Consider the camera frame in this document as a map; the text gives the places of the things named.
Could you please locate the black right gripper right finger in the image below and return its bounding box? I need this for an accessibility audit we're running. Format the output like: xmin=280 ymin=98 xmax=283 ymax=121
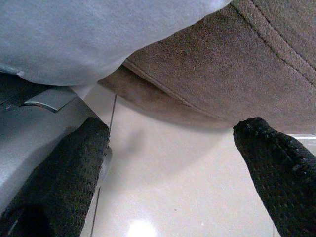
xmin=233 ymin=117 xmax=316 ymax=237

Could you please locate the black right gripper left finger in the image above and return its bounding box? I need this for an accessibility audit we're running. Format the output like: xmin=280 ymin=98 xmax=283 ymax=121
xmin=0 ymin=117 xmax=111 ymax=237

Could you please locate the grey fabric pillow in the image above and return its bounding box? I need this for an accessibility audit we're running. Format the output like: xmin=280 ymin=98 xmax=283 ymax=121
xmin=0 ymin=0 xmax=233 ymax=87

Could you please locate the brown round velvet sofa chair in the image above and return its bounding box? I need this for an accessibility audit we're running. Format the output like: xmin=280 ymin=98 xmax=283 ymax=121
xmin=97 ymin=0 xmax=316 ymax=134

